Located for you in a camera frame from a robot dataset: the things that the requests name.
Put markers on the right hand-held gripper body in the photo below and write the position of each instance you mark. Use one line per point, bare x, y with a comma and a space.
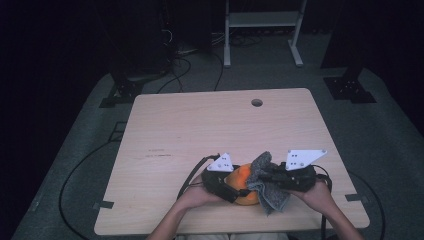
301, 180

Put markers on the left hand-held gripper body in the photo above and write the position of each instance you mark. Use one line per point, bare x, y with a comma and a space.
221, 164

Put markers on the orange plush toy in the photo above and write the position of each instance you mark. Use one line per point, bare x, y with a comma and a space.
241, 176

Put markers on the grey cloth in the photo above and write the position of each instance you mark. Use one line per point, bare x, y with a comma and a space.
270, 200

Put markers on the person's right hand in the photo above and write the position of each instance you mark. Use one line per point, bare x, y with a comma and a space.
318, 196

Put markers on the person's left hand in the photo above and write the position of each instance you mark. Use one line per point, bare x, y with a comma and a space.
196, 198

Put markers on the grey tape strip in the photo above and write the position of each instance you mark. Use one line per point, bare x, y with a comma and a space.
104, 204
356, 198

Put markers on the black stand base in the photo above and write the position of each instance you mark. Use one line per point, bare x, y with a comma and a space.
350, 90
121, 95

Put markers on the white metal stand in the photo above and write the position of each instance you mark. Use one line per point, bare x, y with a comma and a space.
261, 19

